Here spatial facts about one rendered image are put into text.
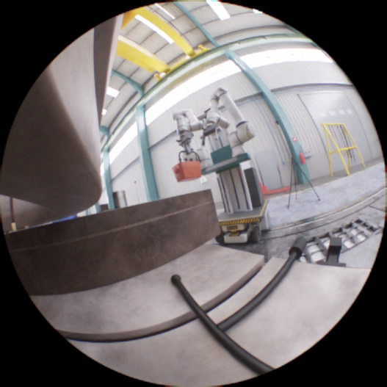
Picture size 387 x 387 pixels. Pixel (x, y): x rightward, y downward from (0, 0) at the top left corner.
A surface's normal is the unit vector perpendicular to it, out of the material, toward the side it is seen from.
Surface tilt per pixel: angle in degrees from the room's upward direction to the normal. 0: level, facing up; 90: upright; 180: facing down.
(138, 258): 90
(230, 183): 90
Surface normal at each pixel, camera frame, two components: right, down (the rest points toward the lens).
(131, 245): 0.60, -0.18
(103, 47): 0.24, 0.97
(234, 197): -0.62, 0.13
